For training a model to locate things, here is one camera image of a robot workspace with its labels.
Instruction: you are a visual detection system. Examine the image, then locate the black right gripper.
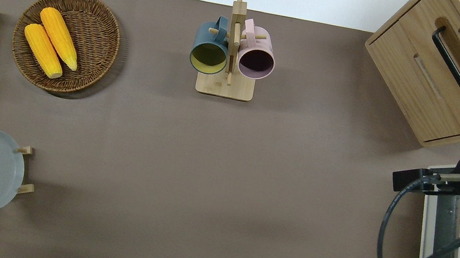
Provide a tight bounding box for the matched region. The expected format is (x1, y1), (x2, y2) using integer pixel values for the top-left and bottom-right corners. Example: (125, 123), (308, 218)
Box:
(390, 159), (460, 204)

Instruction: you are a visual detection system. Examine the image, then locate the yellow corn cob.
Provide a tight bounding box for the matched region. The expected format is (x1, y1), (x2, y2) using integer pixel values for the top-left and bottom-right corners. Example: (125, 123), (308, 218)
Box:
(17, 21), (71, 81)
(31, 6), (87, 72)

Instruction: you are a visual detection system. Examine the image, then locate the brown wicker basket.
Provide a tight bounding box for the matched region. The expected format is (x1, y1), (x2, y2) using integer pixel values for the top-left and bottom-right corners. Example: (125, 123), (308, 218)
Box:
(5, 0), (128, 102)

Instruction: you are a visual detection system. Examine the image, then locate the wooden mug tree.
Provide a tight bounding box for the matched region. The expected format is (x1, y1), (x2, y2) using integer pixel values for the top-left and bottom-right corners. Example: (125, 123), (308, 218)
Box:
(194, 0), (275, 104)

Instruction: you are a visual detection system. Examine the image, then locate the pink mug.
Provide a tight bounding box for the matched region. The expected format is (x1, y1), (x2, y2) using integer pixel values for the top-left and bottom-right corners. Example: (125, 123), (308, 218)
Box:
(233, 17), (282, 83)

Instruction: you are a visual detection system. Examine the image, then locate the dark teal mug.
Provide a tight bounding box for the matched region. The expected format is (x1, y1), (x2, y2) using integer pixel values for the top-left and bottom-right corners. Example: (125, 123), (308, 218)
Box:
(187, 12), (235, 78)

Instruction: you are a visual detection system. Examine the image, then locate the black drawer handle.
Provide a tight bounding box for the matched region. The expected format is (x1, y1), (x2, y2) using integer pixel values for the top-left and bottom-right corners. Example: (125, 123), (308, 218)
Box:
(422, 25), (460, 101)

